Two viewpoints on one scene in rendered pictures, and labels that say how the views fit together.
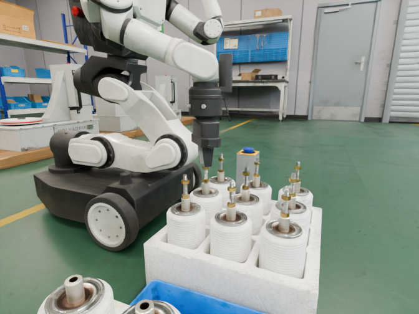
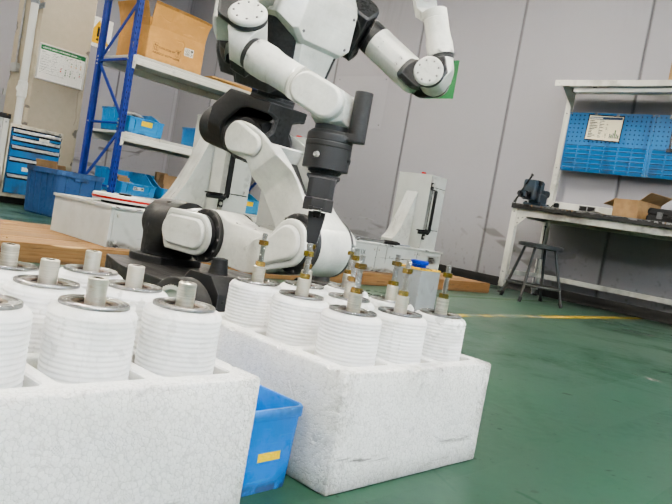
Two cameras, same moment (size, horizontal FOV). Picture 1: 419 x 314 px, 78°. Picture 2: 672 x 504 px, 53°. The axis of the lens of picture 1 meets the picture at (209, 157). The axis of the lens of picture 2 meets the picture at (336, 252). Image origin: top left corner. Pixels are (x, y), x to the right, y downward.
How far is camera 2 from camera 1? 70 cm
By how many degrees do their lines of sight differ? 22
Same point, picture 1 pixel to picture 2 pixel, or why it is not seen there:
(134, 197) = (220, 292)
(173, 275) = not seen: hidden behind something
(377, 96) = not seen: outside the picture
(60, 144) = (156, 216)
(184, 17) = (388, 49)
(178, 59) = (295, 89)
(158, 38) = (282, 64)
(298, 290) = (329, 370)
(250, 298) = (282, 386)
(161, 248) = not seen: hidden behind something
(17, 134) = (110, 215)
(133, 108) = (263, 169)
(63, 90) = (207, 160)
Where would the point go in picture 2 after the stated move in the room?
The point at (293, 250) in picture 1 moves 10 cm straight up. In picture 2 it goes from (345, 328) to (357, 262)
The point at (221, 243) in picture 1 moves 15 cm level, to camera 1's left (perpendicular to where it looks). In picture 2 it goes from (274, 318) to (195, 299)
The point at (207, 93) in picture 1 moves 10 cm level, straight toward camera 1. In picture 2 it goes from (324, 137) to (304, 127)
